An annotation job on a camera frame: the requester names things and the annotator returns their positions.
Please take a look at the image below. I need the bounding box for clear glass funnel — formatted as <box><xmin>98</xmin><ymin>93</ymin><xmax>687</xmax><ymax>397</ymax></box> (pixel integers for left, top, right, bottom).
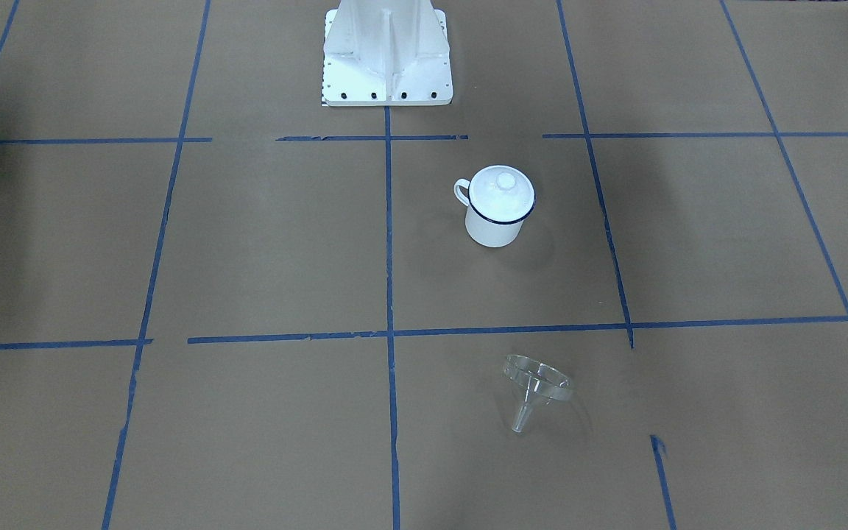
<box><xmin>503</xmin><ymin>353</ymin><xmax>576</xmax><ymax>434</ymax></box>

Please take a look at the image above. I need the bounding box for white enamel mug blue rim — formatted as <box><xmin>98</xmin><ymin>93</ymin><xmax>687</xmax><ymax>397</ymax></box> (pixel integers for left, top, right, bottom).
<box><xmin>452</xmin><ymin>165</ymin><xmax>537</xmax><ymax>248</ymax></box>

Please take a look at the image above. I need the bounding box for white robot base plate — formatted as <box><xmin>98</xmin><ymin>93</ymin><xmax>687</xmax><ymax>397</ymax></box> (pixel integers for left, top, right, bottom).
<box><xmin>321</xmin><ymin>1</ymin><xmax>454</xmax><ymax>107</ymax></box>

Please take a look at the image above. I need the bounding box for white ceramic lid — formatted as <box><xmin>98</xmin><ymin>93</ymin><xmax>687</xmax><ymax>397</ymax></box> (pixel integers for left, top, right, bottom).
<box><xmin>467</xmin><ymin>165</ymin><xmax>536</xmax><ymax>225</ymax></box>

